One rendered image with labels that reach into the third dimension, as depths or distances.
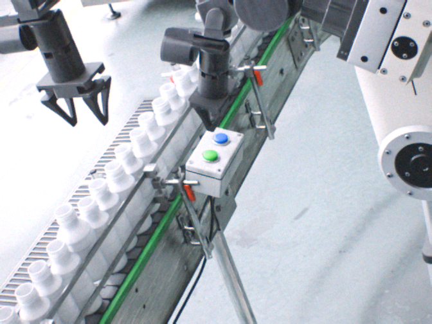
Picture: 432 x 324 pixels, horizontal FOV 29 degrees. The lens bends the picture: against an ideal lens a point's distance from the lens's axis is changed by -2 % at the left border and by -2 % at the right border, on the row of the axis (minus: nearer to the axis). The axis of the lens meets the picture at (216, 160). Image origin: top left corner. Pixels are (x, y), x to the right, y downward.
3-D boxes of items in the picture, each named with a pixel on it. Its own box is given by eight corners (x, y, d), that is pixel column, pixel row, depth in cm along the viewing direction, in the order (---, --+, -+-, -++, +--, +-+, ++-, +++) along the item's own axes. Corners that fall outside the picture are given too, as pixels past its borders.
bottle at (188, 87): (210, 121, 211) (189, 63, 202) (215, 132, 206) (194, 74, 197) (187, 129, 211) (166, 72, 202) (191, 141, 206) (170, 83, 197)
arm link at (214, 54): (225, 51, 156) (233, 35, 160) (189, 44, 157) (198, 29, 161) (224, 82, 160) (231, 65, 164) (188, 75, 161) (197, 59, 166)
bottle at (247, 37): (253, 48, 237) (236, -5, 228) (263, 54, 232) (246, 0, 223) (234, 57, 236) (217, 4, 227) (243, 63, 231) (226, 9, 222)
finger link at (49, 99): (89, 135, 139) (69, 87, 134) (54, 137, 142) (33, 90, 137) (108, 112, 144) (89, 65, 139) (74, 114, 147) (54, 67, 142)
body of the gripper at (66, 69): (89, 92, 133) (72, 52, 129) (38, 96, 138) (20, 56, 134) (108, 71, 138) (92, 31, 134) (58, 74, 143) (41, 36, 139)
